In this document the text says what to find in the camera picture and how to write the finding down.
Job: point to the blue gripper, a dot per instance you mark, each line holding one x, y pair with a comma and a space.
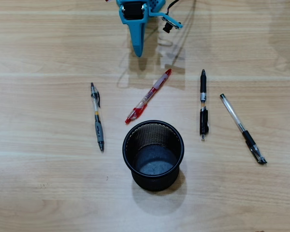
133, 12

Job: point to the red retractable pen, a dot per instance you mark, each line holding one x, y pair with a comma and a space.
148, 95

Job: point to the black retractable pen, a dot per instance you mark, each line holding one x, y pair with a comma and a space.
203, 84

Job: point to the clear pen with grey grip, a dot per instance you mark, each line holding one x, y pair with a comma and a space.
99, 133

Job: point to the clear capped black gel pen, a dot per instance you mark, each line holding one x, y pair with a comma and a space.
248, 138

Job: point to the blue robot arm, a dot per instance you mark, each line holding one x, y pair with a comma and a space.
157, 4

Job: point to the black mesh pen holder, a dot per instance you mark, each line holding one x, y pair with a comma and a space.
157, 183

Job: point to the wrist camera on blue mount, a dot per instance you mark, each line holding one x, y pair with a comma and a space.
174, 23

